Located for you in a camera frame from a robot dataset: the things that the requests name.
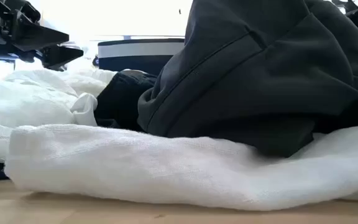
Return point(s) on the navy white striped fabric basket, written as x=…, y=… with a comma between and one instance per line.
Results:
x=135, y=56

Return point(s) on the plain white garment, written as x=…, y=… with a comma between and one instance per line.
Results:
x=89, y=82

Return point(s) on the white lace garment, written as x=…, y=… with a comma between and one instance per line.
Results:
x=26, y=105

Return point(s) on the white textured shirt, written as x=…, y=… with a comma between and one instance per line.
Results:
x=166, y=168

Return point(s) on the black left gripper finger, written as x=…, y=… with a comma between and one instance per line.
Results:
x=39, y=35
x=61, y=56

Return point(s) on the dark grey garment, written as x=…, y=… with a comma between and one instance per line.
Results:
x=244, y=77

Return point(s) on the black garment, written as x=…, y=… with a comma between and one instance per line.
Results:
x=346, y=115

